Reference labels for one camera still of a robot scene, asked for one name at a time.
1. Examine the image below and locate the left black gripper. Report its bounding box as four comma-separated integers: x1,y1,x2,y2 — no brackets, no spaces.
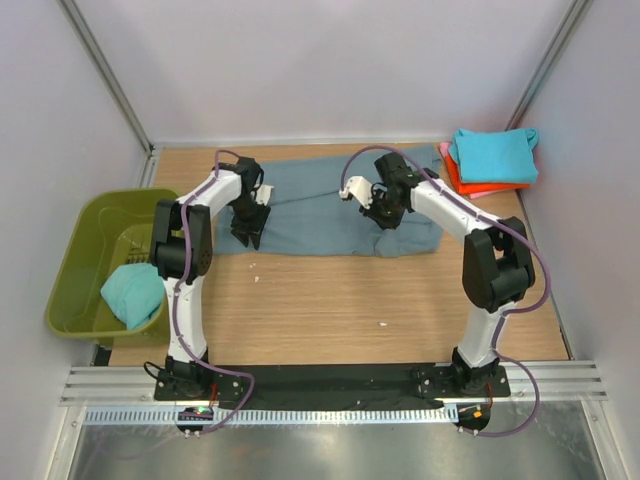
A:
230,196,270,249

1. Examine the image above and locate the grey-blue t-shirt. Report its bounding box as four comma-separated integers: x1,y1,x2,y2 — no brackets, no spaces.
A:
212,143,444,259

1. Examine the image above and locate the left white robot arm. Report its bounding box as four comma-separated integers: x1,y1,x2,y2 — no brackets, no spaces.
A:
150,149,272,400

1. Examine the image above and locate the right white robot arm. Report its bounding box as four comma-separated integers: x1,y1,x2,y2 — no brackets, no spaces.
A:
340,150,535,396

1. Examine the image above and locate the folded orange t-shirt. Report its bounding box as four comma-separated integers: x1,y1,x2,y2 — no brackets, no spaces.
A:
444,154,530,196

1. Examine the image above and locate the folded pink t-shirt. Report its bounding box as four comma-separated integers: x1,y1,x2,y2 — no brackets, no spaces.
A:
439,142,492,198

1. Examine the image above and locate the folded cyan t-shirt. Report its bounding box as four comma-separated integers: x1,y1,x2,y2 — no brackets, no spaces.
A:
449,128,539,184

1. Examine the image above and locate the crumpled teal t-shirt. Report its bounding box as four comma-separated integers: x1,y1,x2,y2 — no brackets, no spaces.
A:
100,263,165,330

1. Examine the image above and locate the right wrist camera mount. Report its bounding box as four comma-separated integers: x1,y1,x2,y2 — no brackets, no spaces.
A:
339,176,373,210

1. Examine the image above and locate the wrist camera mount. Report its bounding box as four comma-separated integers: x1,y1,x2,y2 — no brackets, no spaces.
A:
339,176,373,210
254,184,274,205

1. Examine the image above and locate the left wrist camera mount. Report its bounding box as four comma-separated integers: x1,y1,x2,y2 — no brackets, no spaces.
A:
254,184,274,205

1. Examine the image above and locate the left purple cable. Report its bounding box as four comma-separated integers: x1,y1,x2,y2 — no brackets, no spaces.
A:
172,148,256,434

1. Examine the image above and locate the purple cable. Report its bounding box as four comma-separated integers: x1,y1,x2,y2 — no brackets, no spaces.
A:
172,148,256,434
339,144,554,440

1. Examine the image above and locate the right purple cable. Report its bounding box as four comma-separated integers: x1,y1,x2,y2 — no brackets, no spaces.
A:
339,144,554,440

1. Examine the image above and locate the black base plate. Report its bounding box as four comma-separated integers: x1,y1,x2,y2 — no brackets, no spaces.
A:
154,363,511,411

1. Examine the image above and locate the white slotted cable duct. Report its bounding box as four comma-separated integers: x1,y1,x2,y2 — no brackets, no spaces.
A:
83,404,458,427

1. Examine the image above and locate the aluminium rail frame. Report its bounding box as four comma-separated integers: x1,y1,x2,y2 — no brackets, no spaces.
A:
59,361,608,407

